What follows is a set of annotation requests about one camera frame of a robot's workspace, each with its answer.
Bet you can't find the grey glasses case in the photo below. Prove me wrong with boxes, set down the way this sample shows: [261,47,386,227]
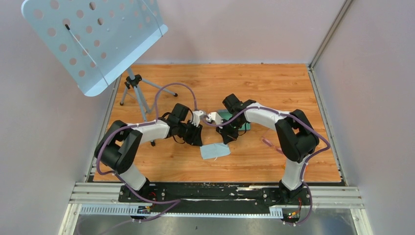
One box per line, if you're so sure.
[217,109,251,134]

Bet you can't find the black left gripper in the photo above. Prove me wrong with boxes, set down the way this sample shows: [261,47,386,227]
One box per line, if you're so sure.
[177,120,203,147]

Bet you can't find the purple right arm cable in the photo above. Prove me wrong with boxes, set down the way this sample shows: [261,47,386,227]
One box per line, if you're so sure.
[202,105,331,226]

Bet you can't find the light blue cleaning cloth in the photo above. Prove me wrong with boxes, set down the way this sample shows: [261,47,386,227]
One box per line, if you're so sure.
[200,143,231,160]

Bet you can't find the blue music stand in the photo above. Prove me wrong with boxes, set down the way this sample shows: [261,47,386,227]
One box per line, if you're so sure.
[21,0,179,146]

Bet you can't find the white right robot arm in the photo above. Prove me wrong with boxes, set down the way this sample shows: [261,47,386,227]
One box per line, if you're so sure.
[207,94,322,205]

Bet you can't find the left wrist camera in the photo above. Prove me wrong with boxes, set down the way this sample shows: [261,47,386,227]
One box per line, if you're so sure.
[191,110,206,127]

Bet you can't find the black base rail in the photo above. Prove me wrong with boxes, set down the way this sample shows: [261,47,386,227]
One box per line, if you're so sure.
[138,182,311,214]

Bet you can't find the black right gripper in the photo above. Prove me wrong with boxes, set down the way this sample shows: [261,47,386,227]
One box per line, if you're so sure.
[216,117,245,145]

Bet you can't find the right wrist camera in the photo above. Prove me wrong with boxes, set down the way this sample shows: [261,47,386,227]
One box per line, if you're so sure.
[206,112,223,126]

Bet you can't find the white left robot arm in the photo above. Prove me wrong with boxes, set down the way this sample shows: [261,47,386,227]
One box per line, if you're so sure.
[94,103,205,202]

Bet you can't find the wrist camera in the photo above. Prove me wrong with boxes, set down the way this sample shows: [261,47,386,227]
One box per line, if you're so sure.
[206,112,223,126]
[191,110,206,127]

